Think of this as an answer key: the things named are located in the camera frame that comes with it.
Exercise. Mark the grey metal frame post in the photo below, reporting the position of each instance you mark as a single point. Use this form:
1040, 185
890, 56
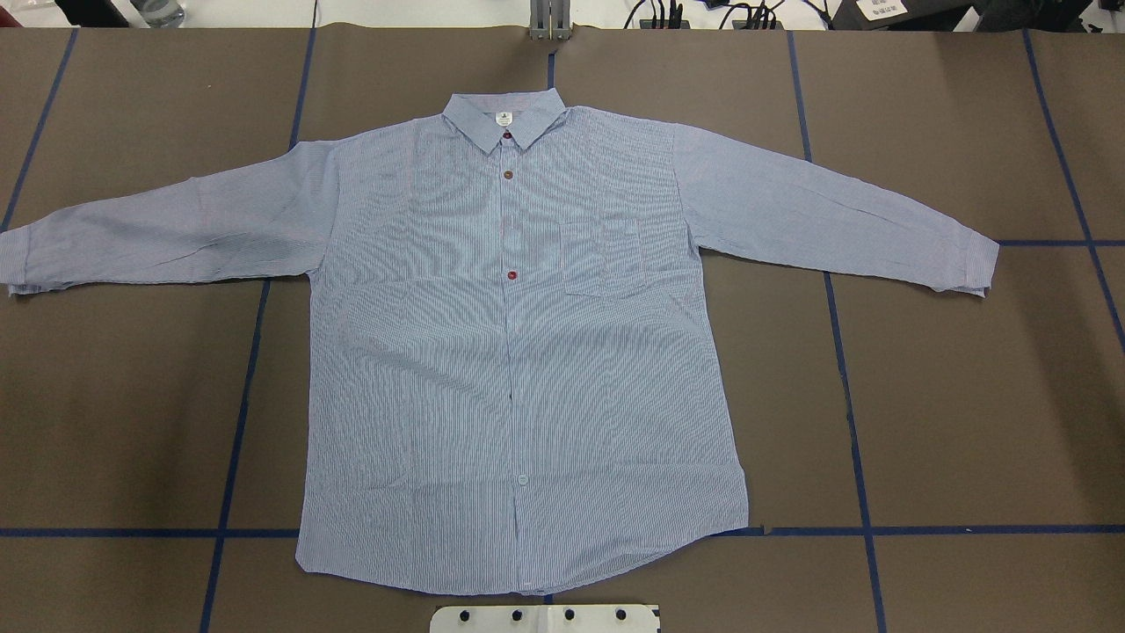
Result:
550, 20

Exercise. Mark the clear water bottle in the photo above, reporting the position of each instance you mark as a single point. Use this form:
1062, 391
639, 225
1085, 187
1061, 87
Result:
160, 14

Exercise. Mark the light blue striped shirt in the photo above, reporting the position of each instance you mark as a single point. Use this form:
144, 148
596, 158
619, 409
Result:
514, 386

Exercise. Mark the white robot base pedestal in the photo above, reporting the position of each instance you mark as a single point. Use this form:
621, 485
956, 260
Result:
548, 618

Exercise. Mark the black box with label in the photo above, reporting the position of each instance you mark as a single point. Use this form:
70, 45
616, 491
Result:
904, 16

